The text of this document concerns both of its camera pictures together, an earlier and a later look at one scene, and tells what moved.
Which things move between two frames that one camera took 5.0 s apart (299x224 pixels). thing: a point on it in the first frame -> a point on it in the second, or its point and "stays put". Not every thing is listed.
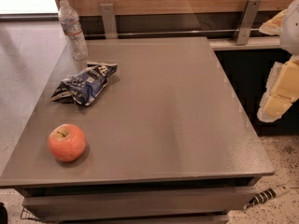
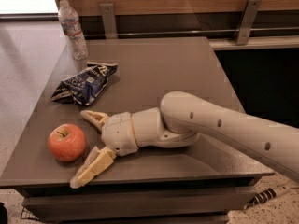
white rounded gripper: x=291 y=28 -> x=118 y=133
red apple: x=66 y=142 stays put
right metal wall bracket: x=249 y=18 stays put
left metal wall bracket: x=108 y=20 stays put
